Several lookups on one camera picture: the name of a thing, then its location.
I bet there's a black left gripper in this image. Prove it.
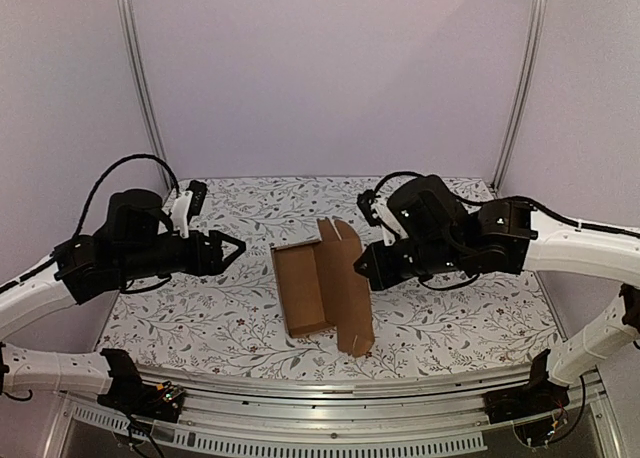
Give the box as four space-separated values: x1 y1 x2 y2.
119 229 246 281

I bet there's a brown cardboard box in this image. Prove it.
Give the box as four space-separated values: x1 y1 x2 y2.
271 218 375 358

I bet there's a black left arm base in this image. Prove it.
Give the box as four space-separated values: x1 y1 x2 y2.
97 348 186 423

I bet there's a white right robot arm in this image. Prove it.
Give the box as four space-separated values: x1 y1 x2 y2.
354 171 639 414

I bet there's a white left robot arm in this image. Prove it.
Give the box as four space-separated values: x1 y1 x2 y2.
1 189 246 412

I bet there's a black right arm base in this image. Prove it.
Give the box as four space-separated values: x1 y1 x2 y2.
482 350 570 448

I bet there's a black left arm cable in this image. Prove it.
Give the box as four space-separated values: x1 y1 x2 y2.
72 153 181 239

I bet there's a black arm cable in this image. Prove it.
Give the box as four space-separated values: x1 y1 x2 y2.
372 171 640 239
72 153 181 239

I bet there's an aluminium front rail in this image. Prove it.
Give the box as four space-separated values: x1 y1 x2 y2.
39 365 621 458

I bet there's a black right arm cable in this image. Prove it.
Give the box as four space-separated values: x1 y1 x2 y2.
372 171 640 239

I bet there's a left aluminium frame post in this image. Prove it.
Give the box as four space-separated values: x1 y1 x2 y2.
116 0 167 161

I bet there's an aluminium frame post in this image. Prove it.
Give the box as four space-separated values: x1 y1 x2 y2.
490 0 548 193
116 0 167 161

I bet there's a right aluminium frame post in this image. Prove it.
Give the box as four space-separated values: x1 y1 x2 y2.
490 0 548 193

